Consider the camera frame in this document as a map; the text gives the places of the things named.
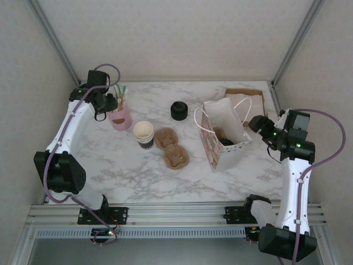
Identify pink straw holder cup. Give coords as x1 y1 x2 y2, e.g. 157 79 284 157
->
106 106 132 131

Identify white paper gift bag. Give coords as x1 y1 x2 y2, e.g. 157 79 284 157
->
193 97 253 174

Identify paper cups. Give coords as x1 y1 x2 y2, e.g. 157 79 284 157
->
132 120 154 151

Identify grey slotted cable duct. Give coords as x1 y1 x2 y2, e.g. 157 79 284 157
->
35 227 246 239

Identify brown pulp cup carrier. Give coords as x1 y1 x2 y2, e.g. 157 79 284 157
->
212 127 231 142
154 129 190 171

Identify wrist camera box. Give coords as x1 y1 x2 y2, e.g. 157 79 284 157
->
277 108 311 131
87 70 109 87

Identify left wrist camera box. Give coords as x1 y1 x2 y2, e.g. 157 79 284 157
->
87 70 109 87

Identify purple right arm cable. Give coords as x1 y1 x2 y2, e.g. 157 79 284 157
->
277 108 347 265

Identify black cup lid stack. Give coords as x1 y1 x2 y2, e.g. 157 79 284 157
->
170 101 188 121

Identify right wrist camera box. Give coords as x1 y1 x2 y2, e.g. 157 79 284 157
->
277 108 311 131

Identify brown cardboard napkin box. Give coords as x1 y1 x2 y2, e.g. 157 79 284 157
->
223 88 269 118

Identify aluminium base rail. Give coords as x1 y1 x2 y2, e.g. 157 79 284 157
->
26 203 328 229

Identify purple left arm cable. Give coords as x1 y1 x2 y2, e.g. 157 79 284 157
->
44 63 122 246

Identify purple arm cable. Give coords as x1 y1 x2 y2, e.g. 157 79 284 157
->
44 63 122 246
277 108 347 265

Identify small controller board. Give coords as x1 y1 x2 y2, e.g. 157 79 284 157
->
246 226 260 241
90 227 115 237

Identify aluminium frame post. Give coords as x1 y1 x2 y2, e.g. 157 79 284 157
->
270 0 327 89
27 0 81 89

